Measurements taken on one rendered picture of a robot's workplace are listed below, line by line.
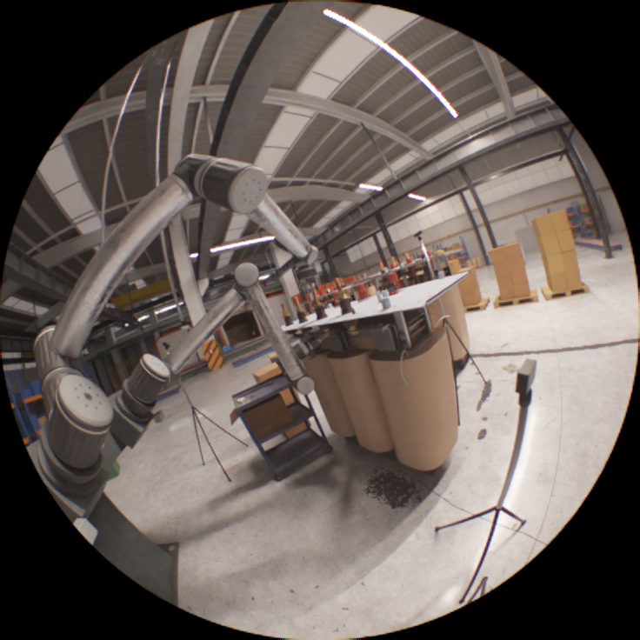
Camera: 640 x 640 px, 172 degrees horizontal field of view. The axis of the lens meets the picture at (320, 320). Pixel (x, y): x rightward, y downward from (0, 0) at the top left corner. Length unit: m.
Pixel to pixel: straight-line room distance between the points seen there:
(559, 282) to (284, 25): 6.17
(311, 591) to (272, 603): 0.26
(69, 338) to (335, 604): 1.70
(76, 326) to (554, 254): 5.95
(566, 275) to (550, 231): 0.95
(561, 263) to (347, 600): 5.70
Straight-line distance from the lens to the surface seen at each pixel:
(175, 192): 0.75
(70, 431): 0.70
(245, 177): 0.60
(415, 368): 1.10
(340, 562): 1.63
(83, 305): 0.78
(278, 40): 3.52
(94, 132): 10.60
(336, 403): 1.90
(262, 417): 1.94
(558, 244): 5.41
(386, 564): 1.56
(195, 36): 7.02
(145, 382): 1.28
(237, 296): 1.44
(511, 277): 5.60
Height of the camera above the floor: 1.49
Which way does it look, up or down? 5 degrees down
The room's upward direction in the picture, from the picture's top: 20 degrees counter-clockwise
